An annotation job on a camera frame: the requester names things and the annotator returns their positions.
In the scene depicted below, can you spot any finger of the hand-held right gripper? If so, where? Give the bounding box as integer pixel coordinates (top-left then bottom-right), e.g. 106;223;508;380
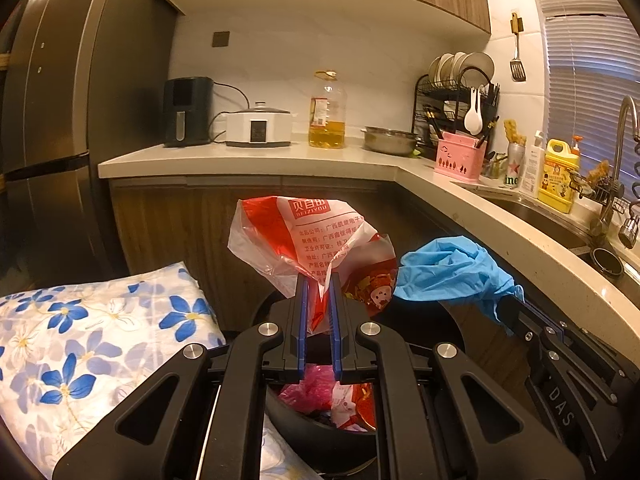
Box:
492;295;631;386

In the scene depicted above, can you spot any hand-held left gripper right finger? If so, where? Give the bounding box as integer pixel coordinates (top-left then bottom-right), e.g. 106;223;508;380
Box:
330;273;586;480

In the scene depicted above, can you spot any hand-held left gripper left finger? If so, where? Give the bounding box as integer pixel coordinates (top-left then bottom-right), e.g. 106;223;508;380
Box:
52;272;311;480

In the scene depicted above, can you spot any pink plastic bag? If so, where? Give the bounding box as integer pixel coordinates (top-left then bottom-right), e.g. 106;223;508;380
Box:
280;365;336;411

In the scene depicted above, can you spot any red paper cup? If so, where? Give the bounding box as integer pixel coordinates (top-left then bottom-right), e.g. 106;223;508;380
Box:
331;382;377;431

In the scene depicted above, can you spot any red and white plastic bag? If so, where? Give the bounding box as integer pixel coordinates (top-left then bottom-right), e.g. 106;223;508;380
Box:
227;195;401;336

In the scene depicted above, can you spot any blue disposable glove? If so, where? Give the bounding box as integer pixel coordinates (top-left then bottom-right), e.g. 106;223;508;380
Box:
395;236;526;336

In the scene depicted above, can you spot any black trash bin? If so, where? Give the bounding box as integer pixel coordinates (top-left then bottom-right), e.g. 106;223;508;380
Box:
250;287;468;476

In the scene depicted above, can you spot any steel kitchen sink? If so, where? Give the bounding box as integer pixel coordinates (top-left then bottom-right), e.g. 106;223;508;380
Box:
475;192;640;306

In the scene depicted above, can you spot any yellow detergent bottle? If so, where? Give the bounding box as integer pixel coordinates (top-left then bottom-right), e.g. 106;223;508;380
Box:
537;139;581;213

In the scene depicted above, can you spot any white plastic bottle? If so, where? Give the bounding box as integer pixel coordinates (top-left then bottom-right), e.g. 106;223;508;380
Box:
520;131;547;198

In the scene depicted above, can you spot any green beer can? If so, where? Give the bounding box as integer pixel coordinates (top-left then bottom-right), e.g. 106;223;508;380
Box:
504;142;526;190

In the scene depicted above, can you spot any wooden kitchen base cabinet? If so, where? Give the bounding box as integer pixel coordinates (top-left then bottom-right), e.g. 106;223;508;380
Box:
109;175;556;391

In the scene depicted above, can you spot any pink utensil holder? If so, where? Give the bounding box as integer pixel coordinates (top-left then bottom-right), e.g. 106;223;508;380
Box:
433;132;488;181

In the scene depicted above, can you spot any metal basin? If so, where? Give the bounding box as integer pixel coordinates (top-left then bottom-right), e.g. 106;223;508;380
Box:
361;126;422;156

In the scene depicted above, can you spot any cooking oil bottle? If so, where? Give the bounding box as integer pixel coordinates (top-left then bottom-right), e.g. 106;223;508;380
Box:
308;70;348;150

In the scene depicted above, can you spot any blue floral blanket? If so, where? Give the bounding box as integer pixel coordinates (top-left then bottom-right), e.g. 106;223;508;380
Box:
0;260;321;480

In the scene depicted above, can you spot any white electric cooker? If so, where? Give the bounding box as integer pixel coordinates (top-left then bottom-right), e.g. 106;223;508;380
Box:
223;102;296;148

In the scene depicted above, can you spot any white rice spoon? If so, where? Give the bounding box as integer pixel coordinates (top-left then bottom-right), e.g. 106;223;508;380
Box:
464;85;485;136

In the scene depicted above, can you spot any metal kitchen faucet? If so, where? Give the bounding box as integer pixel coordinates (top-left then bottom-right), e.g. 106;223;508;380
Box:
590;95;640;248

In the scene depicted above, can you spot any black dish rack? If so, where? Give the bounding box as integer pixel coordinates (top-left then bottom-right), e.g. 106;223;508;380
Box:
412;74;501;161

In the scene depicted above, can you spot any black air fryer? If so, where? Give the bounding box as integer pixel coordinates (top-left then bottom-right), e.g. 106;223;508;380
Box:
163;77;215;148

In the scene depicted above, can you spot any hanging metal spatula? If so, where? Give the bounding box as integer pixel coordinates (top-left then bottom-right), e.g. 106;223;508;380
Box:
509;12;527;82

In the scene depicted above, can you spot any white window blind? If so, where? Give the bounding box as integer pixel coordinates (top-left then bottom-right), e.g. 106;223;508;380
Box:
542;10;640;181

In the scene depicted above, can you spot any white bowl dark rim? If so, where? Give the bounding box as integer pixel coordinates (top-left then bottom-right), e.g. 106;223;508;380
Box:
460;52;496;86

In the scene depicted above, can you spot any white plate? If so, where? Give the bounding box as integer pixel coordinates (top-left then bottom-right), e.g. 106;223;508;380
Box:
429;56;453;86
446;52;468;83

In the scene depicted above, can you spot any dark steel refrigerator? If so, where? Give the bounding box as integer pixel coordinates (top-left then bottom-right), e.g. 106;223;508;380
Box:
0;0;181;286

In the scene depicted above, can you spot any wire sink caddy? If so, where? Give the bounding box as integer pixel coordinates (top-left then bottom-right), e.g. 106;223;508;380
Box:
570;160;628;211

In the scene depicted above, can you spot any black power cable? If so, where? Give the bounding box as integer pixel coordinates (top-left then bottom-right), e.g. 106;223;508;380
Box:
210;82;251;143

